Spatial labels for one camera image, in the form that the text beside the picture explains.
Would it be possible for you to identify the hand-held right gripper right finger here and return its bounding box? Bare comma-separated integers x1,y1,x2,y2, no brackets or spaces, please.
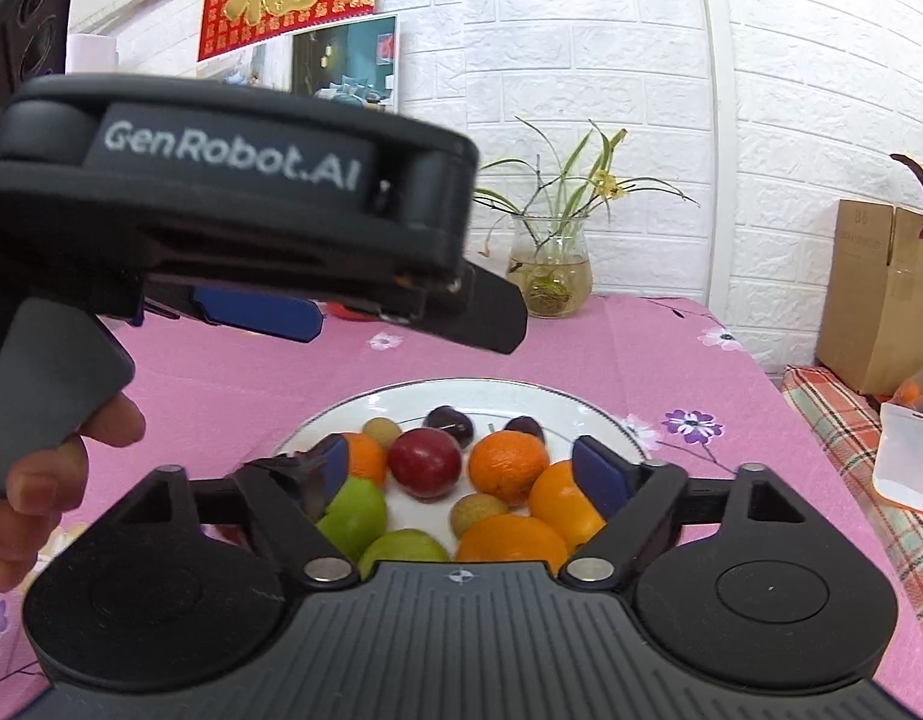
558,435,808,588

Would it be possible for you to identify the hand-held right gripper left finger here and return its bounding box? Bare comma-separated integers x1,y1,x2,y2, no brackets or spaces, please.
118,433,359,588

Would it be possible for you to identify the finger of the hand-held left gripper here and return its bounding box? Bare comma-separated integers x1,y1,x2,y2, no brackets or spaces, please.
190,285,326,344
400,261,529,356

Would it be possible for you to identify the bumpy tangerine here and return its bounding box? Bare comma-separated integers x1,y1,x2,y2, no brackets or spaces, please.
468,431,551,507
341,433,389,488

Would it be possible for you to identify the smooth orange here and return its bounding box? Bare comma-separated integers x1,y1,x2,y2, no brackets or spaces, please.
455,514,569,575
528,459,607,552

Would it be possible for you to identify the green apple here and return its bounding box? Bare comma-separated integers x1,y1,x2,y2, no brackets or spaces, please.
358,529,451,580
315,476,389,563

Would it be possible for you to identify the brown kiwi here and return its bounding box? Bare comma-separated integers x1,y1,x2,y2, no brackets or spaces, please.
361,417,403,449
450,493,510,539

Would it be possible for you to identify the white plate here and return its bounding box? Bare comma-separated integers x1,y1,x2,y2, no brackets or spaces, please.
274,379,646,541

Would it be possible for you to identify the dark purple plum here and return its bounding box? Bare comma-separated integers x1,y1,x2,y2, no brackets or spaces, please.
502,415,547,445
422,405,476,449

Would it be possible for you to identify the red apple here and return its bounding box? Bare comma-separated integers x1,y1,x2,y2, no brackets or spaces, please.
387,427,463,502

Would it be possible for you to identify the person's left hand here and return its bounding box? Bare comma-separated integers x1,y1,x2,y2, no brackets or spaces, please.
0,394,146,595

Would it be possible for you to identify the glass vase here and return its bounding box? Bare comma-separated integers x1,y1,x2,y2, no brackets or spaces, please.
507,210,594,318

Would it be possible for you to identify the pink floral tablecloth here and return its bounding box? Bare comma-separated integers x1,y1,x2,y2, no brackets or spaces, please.
0,292,923,720

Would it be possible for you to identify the green orchid plant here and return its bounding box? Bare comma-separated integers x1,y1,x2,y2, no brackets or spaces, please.
472,116,699,256

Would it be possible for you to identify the plaid cloth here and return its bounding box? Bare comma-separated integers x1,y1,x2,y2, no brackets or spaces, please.
778,364,923,661

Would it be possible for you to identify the black speaker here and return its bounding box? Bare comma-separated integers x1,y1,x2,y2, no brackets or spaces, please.
0,0,80,110

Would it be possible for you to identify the white plastic pouch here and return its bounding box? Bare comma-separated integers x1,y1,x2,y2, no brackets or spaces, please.
874,401,923,518

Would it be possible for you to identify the cardboard box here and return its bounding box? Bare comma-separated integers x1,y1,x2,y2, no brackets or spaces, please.
816,199,923,397

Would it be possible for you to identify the bedroom wall poster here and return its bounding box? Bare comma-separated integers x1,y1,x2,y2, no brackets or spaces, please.
292,13,400,115

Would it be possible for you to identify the red gold wall hanging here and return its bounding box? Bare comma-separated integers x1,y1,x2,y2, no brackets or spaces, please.
197,0,380,65

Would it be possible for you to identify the white wall appliance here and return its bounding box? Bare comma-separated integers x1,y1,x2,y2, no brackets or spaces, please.
67,34,121,77

